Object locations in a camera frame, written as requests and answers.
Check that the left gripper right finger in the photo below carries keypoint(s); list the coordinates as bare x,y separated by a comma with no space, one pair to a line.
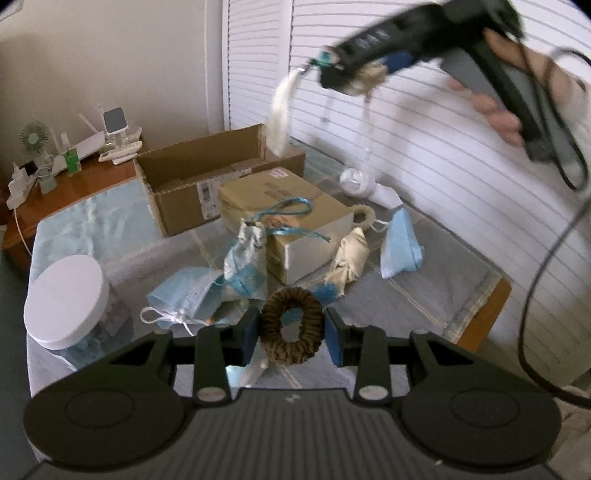
364,348

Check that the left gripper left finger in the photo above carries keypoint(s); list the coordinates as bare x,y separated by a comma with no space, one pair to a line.
216,348

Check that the blue face mask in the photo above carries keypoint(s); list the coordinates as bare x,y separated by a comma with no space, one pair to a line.
188,298
400,250

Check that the brown braided scrunchie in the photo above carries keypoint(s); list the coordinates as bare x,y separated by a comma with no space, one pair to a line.
291,326

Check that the silver blue sachet pouch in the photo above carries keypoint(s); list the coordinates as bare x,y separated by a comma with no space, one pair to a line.
244,265

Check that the beige sachet pouch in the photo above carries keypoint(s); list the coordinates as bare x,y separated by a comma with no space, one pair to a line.
346,268

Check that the cream fluffy scrunchie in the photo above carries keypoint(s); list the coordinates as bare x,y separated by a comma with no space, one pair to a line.
364,216

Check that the white sachet with tassel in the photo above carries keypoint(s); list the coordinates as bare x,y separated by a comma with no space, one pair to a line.
364,83

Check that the person's right hand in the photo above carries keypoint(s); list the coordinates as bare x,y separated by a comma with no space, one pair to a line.
524,94

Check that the closed tan cardboard box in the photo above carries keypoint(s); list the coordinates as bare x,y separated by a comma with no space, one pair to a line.
304,224

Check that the jar with white lid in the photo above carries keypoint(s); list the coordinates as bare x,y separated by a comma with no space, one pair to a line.
73,312

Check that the light blue towel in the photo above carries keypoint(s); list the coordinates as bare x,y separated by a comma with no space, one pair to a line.
107,226

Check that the white handheld fan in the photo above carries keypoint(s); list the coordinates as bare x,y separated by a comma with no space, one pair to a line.
358,184

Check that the open cardboard box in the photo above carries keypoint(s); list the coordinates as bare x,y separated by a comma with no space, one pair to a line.
180,181

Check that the white remote control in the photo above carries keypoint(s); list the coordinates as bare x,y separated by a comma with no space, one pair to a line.
122,153

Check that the wooden nightstand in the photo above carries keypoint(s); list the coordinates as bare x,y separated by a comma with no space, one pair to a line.
94,178

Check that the green small bottle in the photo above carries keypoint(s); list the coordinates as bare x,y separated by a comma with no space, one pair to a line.
72,161

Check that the white wifi router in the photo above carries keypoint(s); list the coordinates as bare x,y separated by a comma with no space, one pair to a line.
86,147

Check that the small screen on stand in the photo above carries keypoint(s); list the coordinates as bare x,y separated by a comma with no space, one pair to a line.
115,126

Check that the white power strip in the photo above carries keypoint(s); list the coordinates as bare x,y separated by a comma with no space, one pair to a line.
19,187

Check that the green desk fan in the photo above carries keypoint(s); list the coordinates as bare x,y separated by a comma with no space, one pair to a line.
34,137

